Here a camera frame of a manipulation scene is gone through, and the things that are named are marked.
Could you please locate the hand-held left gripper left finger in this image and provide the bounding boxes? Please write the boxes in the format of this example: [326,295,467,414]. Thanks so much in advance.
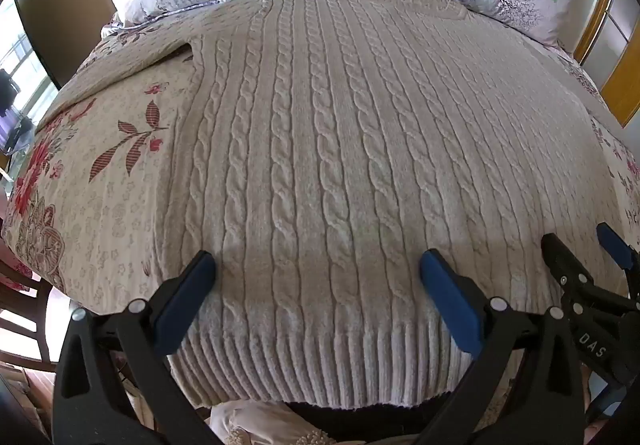
[50,250,226,445]

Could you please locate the wooden wardrobe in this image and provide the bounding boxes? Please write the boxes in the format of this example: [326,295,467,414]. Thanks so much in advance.
[571,0,640,130]

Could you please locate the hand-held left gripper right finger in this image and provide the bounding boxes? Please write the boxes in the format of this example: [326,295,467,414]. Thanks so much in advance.
[415,248,587,445]

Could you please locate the dark panel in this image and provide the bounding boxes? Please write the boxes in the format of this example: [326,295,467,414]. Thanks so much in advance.
[12,0,122,92]

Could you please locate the window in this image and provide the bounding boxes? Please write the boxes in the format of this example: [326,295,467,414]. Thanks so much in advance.
[0,0,52,158]

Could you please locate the wooden chair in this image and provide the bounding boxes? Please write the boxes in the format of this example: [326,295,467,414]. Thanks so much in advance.
[0,256,62,372]

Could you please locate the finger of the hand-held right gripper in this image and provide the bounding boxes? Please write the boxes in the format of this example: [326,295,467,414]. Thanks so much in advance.
[541,233,609,307]
[596,222,640,274]

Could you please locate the person's white lace clothing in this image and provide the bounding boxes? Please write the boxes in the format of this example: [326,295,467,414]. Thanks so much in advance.
[209,399,432,445]

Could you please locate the cream cable-knit sweater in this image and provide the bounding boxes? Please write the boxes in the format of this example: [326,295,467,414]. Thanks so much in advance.
[32,0,632,410]

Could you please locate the floral bedspread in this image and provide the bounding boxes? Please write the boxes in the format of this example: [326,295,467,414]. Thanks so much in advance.
[0,10,640,321]

